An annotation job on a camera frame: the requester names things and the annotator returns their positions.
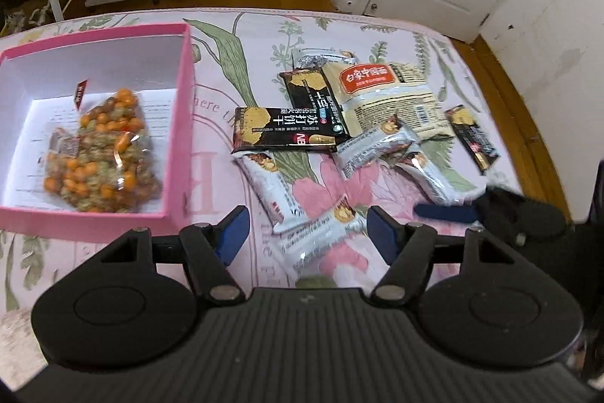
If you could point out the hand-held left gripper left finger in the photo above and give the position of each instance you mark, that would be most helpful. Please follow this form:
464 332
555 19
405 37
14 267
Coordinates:
231 237

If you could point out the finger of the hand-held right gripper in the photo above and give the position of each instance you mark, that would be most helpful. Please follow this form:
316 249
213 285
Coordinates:
443 214

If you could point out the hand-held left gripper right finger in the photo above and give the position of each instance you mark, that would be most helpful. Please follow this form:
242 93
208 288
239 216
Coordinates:
383 235

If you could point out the large black cracker packet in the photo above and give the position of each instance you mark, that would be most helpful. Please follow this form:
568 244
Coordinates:
283 130
306 94

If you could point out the pink cardboard box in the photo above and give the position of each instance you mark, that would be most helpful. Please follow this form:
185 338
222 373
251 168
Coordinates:
181 124

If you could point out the small black cracker packet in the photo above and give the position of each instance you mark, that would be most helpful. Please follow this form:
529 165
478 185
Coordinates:
472 136

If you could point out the beige packet with orange label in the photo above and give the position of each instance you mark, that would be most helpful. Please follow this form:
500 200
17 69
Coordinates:
391 105

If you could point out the bag of orange coated peanuts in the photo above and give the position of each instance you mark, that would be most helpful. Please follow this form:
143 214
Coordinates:
104 157

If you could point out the floral bedsheet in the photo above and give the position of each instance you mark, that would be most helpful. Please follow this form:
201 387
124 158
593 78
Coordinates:
236 49

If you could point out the pair of sneakers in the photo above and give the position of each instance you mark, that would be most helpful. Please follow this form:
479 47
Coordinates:
23 18

